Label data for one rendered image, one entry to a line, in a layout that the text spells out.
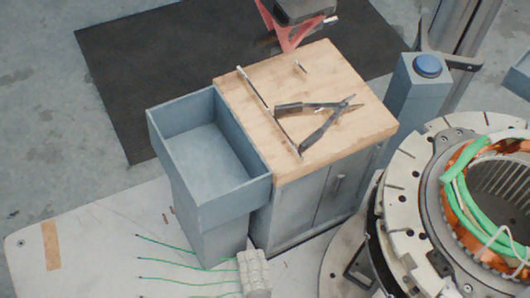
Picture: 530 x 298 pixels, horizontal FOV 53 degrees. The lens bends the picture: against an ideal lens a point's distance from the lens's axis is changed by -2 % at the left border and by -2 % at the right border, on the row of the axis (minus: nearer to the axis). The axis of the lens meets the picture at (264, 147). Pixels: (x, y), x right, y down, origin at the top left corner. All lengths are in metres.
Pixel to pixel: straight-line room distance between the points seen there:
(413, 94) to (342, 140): 0.20
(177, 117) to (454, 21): 0.55
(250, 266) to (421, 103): 0.39
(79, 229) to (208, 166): 0.31
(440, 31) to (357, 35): 1.39
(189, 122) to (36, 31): 1.76
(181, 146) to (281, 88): 0.17
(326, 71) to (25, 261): 0.59
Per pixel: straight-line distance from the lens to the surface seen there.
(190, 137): 0.83
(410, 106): 0.93
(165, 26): 2.42
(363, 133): 0.76
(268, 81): 0.80
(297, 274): 0.95
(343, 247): 0.96
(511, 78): 0.95
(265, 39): 0.72
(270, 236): 0.87
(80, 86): 2.26
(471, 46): 1.12
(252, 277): 0.90
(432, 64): 0.92
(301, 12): 0.63
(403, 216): 0.67
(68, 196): 1.98
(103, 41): 2.39
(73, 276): 0.98
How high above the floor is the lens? 1.66
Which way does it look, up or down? 55 degrees down
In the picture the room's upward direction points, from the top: 7 degrees clockwise
